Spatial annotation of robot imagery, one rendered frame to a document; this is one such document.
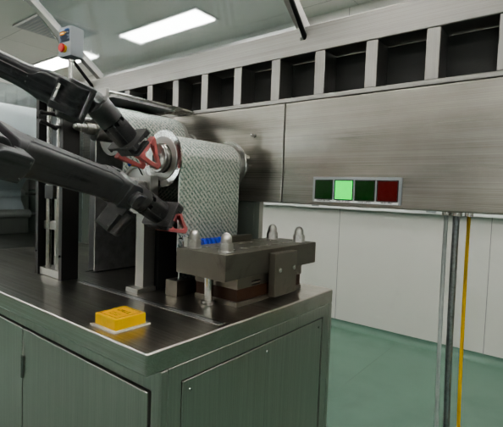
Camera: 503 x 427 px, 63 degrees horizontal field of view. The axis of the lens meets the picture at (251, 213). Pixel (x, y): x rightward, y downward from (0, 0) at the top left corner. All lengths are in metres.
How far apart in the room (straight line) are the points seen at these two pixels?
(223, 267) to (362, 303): 2.91
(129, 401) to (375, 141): 0.82
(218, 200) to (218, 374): 0.50
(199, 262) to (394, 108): 0.61
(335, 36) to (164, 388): 0.97
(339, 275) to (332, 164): 2.69
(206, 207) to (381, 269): 2.66
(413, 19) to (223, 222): 0.71
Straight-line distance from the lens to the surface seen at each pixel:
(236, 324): 0.88
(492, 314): 3.49
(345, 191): 1.14
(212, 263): 0.94
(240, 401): 0.97
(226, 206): 1.19
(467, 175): 1.06
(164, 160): 1.07
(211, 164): 1.14
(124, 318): 0.84
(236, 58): 1.45
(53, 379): 1.09
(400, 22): 1.19
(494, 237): 3.41
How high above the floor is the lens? 1.17
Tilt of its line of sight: 3 degrees down
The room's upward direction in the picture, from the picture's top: 2 degrees clockwise
